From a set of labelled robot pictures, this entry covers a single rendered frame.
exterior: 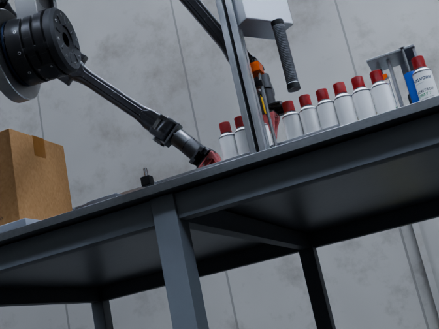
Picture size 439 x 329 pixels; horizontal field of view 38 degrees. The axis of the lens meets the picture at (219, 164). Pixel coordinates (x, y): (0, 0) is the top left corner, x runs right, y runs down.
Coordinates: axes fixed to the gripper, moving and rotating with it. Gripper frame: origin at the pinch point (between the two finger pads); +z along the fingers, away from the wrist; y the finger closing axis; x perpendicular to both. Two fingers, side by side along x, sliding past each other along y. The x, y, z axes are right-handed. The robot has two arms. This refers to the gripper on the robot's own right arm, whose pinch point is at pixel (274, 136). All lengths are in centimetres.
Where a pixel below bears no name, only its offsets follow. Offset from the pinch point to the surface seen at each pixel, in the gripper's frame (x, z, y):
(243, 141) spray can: 8.9, 1.4, 7.3
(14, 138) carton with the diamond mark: 44, -8, 59
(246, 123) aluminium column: 22.9, 1.1, 1.1
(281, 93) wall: -247, -104, 47
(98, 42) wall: -226, -187, 174
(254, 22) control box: 20.4, -27.0, -7.1
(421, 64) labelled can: 8.3, -3.9, -45.6
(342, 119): 9.3, 4.4, -21.8
